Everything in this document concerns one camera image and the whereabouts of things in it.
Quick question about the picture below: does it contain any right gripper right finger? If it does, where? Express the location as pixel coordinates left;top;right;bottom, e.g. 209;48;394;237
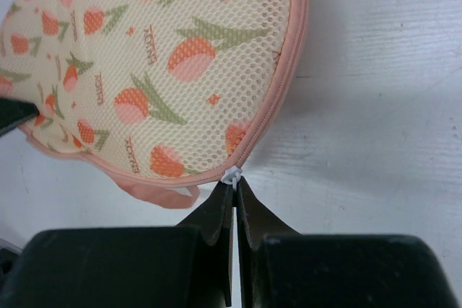
236;179;458;307

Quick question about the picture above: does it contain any floral mesh laundry bag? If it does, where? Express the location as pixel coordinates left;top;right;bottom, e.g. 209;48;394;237
1;0;308;208

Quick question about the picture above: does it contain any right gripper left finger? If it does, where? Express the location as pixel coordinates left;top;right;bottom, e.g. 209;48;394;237
1;183;234;307

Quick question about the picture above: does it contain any white zipper pull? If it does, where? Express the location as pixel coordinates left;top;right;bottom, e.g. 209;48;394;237
220;166;243;191

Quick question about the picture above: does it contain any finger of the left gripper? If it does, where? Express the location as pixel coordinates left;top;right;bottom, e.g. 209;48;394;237
0;97;39;137

